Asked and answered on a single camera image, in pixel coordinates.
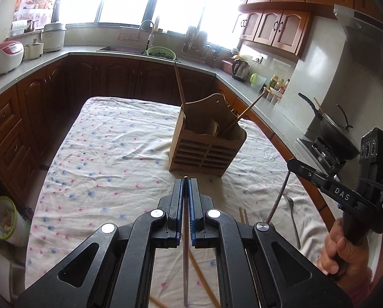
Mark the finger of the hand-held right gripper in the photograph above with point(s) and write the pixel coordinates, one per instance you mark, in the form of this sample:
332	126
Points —
303	171

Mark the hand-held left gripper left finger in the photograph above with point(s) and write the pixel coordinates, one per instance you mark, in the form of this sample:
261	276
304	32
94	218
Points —
179	208

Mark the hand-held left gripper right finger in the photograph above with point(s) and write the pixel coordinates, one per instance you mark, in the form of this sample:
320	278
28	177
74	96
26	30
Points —
193	208

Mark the bunch of chopsticks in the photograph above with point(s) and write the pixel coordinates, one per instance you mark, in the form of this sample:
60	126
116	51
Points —
242	215

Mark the wooden chopstick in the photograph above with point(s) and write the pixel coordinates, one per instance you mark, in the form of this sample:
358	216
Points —
246	218
179	86
204	277
249	106

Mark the wooden utensil holder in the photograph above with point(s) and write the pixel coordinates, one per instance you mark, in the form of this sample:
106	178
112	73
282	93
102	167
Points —
207	154

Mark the slim metal utensil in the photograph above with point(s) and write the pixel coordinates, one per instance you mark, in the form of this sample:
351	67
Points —
187	279

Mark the person's right hand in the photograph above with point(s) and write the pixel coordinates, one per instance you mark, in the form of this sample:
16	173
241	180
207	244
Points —
329	247

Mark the gas stove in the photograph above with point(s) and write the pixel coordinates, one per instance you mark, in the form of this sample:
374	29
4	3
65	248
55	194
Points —
326	160

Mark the black wok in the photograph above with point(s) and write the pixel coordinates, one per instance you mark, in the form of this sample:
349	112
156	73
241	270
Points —
336	138

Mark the metal fork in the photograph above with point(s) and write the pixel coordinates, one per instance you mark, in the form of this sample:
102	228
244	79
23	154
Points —
294	221

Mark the condiment bottles rack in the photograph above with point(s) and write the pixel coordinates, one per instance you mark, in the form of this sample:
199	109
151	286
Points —
276	88

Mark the green cup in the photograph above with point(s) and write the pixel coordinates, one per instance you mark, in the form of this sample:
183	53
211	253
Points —
254	78

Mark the electric kettle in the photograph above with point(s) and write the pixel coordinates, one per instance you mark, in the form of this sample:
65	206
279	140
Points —
240	70

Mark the range hood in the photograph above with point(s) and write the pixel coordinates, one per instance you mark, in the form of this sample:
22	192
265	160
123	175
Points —
368	38

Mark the pink container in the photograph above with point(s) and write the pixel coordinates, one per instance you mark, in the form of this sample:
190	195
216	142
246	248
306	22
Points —
227	65

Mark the wooden upper kitchen cabinets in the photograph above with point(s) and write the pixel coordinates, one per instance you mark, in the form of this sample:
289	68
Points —
281	29

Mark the wooden kitchen cabinets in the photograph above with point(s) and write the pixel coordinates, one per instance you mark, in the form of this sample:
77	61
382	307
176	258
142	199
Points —
281	29
114	77

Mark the wooden lower kitchen cabinets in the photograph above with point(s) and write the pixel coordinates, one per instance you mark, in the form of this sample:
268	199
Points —
114	77

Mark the green colander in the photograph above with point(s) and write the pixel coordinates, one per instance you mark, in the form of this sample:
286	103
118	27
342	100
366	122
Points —
161	53

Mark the dish rack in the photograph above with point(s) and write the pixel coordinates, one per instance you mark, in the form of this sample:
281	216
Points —
199	46

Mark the kitchen sink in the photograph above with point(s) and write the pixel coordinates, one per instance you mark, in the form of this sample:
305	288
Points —
121	49

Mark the white bucket with scraps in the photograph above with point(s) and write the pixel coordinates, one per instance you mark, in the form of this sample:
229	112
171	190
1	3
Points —
5	221

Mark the chrome faucet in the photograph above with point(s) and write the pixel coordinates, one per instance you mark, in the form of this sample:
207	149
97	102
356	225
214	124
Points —
150	35

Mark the large white cooker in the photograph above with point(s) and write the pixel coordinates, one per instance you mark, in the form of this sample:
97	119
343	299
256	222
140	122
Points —
54	38

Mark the grey kitchen countertop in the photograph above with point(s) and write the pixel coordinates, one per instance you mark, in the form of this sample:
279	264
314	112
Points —
2	86

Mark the small white pot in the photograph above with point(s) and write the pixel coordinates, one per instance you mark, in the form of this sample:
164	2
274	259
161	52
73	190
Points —
34	49

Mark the white and pink rice cooker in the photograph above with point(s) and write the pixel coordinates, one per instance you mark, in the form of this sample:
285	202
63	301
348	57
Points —
3	57

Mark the white wall socket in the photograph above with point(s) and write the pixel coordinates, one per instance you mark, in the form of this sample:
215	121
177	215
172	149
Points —
259	59

